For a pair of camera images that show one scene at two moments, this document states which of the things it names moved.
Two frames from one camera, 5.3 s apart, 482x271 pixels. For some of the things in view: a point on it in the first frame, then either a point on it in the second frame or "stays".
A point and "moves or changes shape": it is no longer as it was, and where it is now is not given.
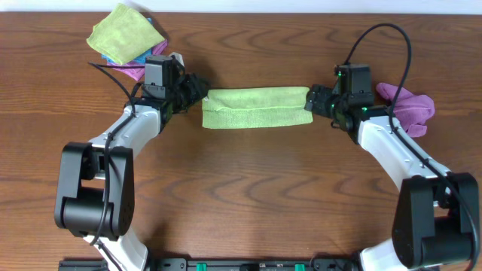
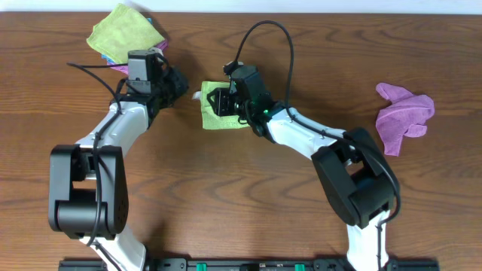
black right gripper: (321, 101) → (219, 101)
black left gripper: (191, 92) → (175, 83)
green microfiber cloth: (255, 107) moves or changes shape
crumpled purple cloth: (412, 111) stays
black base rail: (221, 263) stays
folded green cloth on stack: (123, 34) stays
